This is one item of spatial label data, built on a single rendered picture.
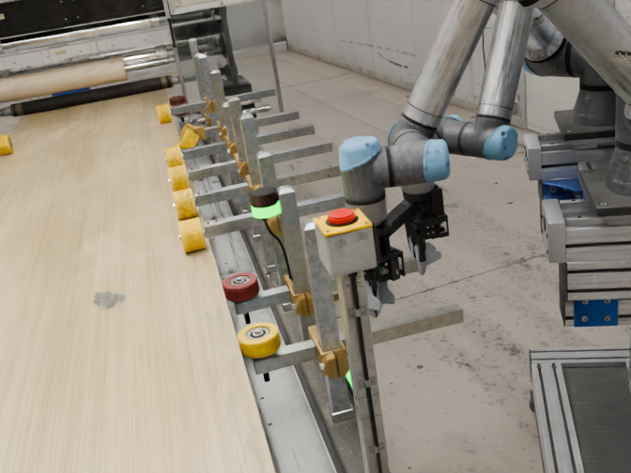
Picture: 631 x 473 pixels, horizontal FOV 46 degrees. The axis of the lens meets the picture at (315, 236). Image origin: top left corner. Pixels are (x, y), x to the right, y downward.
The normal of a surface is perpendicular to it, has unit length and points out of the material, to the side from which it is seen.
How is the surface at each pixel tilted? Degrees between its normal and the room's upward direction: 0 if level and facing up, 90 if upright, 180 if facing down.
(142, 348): 0
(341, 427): 0
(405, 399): 0
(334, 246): 90
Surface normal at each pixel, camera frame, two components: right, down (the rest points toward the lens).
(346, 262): 0.23, 0.35
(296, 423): -0.14, -0.91
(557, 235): -0.18, 0.41
